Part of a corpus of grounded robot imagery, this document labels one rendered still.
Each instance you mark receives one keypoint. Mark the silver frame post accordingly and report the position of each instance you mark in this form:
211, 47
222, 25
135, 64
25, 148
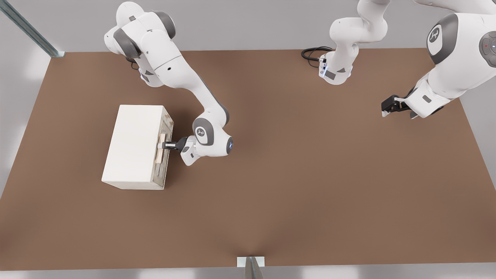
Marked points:
252, 267
29, 27

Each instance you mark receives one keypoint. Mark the white oven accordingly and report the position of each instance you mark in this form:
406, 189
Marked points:
133, 145

